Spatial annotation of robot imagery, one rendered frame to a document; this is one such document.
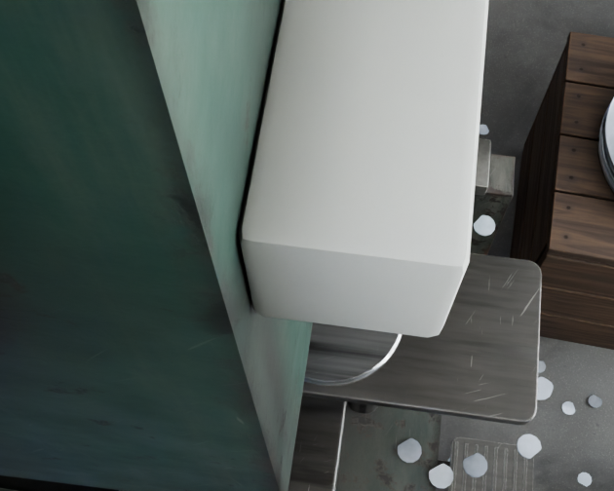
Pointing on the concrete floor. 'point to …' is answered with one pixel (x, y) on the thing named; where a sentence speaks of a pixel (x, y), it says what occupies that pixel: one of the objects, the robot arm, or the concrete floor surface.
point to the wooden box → (578, 202)
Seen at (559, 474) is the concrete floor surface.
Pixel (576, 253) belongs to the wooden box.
